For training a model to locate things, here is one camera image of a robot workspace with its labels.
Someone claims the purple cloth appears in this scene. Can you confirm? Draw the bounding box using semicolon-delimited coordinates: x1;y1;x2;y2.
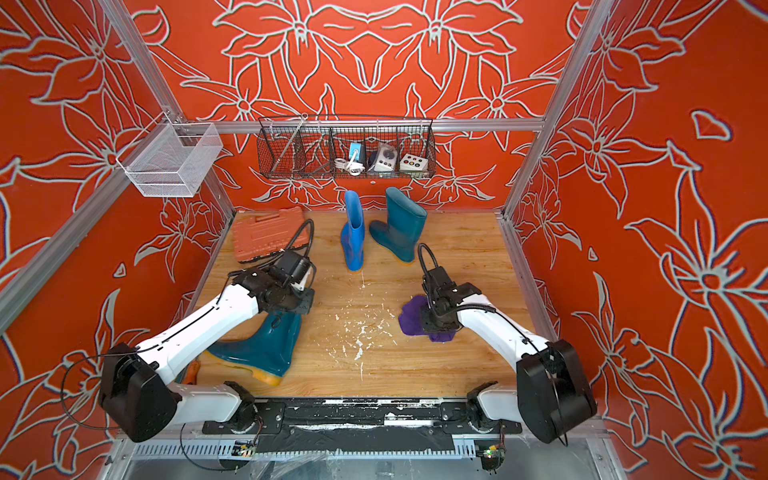
398;295;456;343

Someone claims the dark teal rubber boot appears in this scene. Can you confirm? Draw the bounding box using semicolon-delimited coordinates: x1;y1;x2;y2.
200;312;302;386

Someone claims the blue rubber boot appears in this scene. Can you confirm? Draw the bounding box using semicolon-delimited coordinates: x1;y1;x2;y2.
340;190;365;272

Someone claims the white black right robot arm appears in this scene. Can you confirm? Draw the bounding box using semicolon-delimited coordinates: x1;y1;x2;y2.
419;266;597;444

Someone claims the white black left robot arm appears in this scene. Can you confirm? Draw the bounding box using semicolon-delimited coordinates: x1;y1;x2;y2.
98;251;316;443

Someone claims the orange plastic tool case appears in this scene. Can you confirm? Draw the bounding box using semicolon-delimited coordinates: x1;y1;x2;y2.
232;207;305;263

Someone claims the white dotted box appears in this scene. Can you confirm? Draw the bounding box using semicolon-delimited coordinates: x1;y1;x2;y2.
399;154;428;174

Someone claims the white grey round device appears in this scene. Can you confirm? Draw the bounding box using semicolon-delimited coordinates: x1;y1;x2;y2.
369;143;398;173

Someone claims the blue white small box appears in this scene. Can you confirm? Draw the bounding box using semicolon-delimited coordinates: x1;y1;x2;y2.
348;142;363;168

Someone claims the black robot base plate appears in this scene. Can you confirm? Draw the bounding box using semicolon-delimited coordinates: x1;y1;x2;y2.
202;397;523;436

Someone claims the black wire wall basket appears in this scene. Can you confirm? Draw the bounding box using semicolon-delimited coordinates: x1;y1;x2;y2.
257;114;437;180

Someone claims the white wire mesh basket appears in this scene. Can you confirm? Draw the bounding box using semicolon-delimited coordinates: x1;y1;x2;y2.
118;123;223;198

